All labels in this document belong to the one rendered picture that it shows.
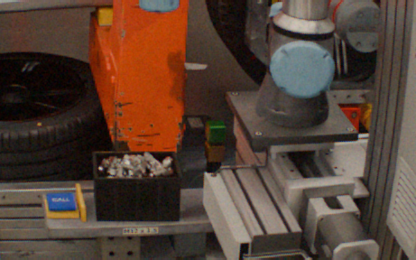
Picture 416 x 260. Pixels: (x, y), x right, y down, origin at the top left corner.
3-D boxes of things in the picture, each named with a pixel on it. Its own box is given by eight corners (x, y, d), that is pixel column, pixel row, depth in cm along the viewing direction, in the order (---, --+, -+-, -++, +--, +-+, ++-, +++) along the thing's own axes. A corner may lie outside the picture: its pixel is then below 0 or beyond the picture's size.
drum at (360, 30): (360, 28, 265) (364, -18, 260) (389, 55, 247) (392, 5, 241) (315, 27, 262) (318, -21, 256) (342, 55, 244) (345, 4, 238)
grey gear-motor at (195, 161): (205, 195, 321) (210, 93, 306) (236, 263, 284) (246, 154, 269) (149, 198, 317) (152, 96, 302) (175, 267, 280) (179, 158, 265)
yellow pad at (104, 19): (137, 10, 299) (138, -5, 297) (144, 23, 287) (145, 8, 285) (94, 13, 296) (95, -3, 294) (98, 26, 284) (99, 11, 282)
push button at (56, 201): (73, 199, 235) (73, 192, 234) (77, 214, 229) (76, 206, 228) (46, 200, 234) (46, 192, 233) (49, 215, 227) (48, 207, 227)
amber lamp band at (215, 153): (220, 154, 237) (221, 139, 235) (224, 162, 233) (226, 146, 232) (203, 155, 236) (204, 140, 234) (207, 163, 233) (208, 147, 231)
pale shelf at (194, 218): (209, 198, 249) (209, 187, 248) (225, 231, 234) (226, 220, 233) (41, 204, 239) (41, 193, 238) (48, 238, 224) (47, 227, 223)
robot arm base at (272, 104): (337, 125, 195) (342, 79, 190) (265, 128, 191) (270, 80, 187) (316, 96, 208) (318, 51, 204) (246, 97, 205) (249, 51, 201)
